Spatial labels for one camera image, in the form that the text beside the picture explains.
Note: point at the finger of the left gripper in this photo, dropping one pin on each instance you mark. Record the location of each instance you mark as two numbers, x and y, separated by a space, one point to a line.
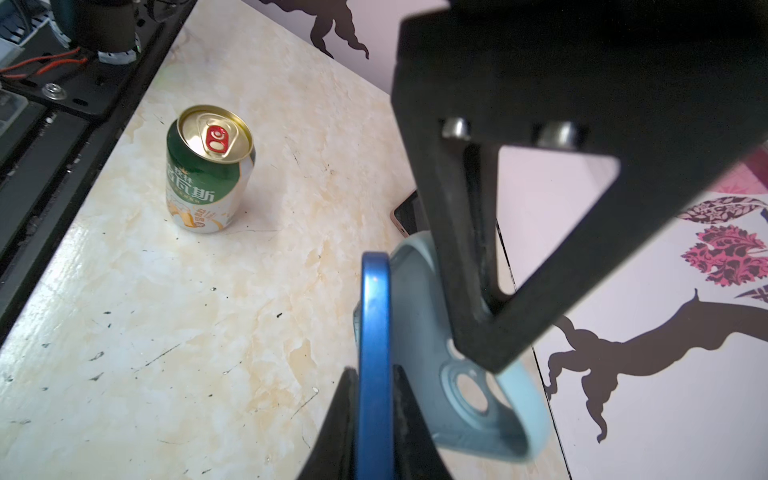
674 91

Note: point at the black smartphone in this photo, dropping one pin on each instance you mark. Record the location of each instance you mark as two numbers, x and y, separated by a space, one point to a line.
409 217
374 436

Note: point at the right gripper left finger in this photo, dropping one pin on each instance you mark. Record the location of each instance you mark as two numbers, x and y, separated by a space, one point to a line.
333 454

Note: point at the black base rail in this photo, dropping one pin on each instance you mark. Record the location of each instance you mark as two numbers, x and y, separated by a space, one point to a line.
72 75

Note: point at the green beverage can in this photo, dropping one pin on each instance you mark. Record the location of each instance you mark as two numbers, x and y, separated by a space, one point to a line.
210 158

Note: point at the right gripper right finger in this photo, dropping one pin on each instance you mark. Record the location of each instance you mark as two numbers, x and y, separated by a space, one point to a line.
415 454

